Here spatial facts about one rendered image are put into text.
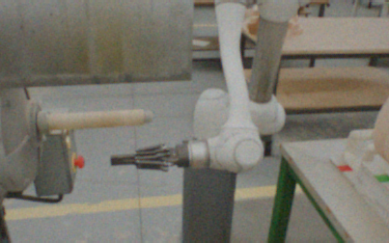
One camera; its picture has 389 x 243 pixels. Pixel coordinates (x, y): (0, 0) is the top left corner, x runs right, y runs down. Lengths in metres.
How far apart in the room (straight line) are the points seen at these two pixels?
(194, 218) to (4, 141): 1.28
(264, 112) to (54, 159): 0.87
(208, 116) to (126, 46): 1.05
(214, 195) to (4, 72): 1.30
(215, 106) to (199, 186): 0.39
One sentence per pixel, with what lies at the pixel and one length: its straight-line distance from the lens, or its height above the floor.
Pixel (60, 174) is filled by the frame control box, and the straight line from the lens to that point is 1.04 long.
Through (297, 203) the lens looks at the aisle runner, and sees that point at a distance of 2.54.
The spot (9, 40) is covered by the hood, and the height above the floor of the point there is 1.45.
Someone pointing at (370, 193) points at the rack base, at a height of 0.97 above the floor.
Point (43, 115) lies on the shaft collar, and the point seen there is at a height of 1.27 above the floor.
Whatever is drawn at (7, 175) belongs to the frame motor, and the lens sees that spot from 0.67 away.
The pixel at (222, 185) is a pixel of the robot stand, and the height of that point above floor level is 0.56.
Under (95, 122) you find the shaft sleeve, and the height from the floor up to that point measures 1.25.
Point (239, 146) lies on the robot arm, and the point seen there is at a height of 1.11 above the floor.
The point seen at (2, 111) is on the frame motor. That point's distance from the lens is 0.65.
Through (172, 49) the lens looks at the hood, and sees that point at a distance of 0.52.
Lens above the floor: 1.58
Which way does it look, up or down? 28 degrees down
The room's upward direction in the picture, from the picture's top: 1 degrees clockwise
